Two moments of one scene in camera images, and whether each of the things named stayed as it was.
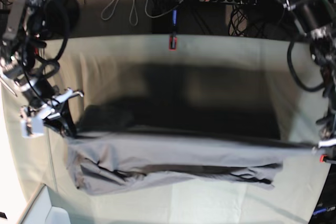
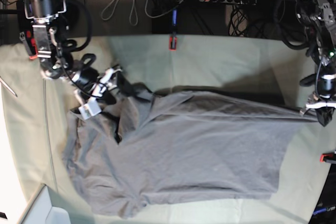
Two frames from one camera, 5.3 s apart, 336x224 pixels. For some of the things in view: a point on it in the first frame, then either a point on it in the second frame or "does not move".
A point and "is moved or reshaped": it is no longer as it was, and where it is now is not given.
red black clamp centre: [172, 44] does not move
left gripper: [42, 95] -> [85, 78]
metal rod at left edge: [6, 84] does not move
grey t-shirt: [114, 144] is moved or reshaped
